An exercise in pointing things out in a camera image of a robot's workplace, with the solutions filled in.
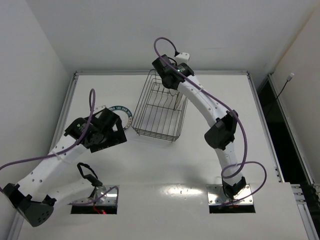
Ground orange sunburst plate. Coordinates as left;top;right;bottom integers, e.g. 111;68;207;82
173;91;183;111

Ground wire dish rack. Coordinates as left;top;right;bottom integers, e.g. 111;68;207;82
131;69;188;142

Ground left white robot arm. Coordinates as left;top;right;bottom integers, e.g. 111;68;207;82
2;108;127;227

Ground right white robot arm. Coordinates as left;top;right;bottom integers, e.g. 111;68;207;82
152;54;246;200

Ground green rimmed lettered plate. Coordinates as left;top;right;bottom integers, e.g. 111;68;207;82
108;105;133;131

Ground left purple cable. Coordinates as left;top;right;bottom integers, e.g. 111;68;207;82
0;88;120;205

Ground purple cable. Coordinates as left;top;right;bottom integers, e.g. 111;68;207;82
0;88;120;205
153;37;267;208

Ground left black base cable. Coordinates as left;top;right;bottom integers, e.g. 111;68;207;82
76;162;103;186

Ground black base cable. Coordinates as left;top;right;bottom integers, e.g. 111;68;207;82
221;176;230;196
76;162;103;186

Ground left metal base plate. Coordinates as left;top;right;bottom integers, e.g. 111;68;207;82
68;185;119;207

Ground metal base plate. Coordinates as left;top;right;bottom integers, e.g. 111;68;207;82
68;185;119;207
206;184;254;207

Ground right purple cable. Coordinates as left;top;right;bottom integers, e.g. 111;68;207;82
153;37;267;208

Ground right black base cable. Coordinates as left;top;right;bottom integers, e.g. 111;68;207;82
221;176;230;196

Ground wall cable with white plug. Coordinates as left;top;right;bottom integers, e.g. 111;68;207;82
274;72;295;100

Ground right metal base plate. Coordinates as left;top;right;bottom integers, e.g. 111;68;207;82
206;184;254;207

